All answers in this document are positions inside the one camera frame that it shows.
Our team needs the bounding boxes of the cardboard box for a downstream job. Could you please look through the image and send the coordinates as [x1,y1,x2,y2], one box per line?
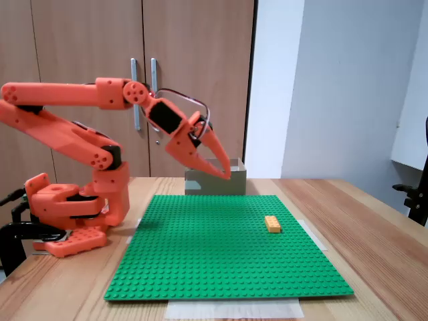
[184,157,247,197]

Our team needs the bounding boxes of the yellow lego block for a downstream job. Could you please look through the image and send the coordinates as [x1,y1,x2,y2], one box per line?
[264,215,283,234]

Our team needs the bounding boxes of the green lego baseplate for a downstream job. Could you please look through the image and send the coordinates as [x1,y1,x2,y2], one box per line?
[103,195,355,302]

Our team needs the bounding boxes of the wooden cabinet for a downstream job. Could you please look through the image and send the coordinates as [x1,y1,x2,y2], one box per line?
[0,0,259,201]

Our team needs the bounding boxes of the small masking tape pieces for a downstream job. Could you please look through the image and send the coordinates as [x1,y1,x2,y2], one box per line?
[125,217,144,245]

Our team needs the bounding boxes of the short masking tape strip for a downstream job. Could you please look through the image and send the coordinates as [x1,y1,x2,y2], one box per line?
[299,219,328,252]

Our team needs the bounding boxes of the long masking tape strip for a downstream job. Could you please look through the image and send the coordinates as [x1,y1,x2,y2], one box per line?
[166,298,304,320]

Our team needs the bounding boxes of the black table clamp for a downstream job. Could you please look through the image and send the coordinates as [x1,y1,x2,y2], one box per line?
[0,202,70,278]

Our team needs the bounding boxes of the white board panel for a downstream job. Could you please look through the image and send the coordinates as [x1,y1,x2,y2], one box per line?
[390,0,428,172]

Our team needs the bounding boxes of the black stand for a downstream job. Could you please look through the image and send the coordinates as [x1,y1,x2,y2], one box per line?
[393,116,428,228]

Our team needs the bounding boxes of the gripper motor cable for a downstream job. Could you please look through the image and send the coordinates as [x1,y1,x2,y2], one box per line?
[143,88,213,141]

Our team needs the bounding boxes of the metal cabinet handle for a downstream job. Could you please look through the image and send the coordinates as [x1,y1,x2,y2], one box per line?
[150,58,161,132]
[130,58,142,130]

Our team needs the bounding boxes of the black power cable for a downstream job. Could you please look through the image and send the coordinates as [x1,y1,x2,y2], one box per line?
[0,187,27,207]

